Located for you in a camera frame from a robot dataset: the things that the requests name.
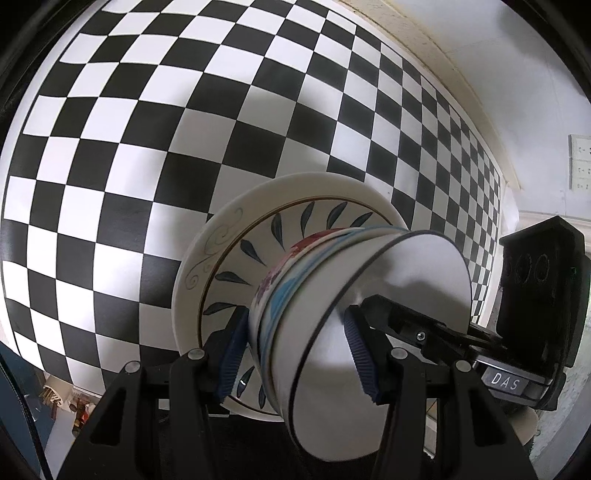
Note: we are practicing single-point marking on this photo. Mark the dark blue panel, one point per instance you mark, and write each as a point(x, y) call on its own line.
point(16, 415)

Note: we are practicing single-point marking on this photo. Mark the white bowl floral print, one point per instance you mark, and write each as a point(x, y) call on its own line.
point(277, 272)

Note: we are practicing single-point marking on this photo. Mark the cream plate swirl pattern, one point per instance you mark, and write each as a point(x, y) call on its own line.
point(203, 258)

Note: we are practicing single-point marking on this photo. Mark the white bowl blue print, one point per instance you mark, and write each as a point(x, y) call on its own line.
point(284, 299)

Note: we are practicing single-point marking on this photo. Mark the small red item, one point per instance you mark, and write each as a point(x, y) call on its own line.
point(82, 415)

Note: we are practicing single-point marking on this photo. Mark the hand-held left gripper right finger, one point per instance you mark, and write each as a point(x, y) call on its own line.
point(364, 360)

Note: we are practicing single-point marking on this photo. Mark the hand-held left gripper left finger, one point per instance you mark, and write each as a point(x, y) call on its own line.
point(232, 357)

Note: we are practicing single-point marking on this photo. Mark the black white checkered tablecloth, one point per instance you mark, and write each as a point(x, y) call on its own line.
point(138, 115)

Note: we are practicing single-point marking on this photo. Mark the person's right hand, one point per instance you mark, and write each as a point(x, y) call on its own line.
point(524, 422)

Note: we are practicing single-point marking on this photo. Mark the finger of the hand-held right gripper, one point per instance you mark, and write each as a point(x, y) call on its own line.
point(406, 327)

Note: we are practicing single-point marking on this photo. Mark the white wall socket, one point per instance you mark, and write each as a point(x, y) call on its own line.
point(581, 161)

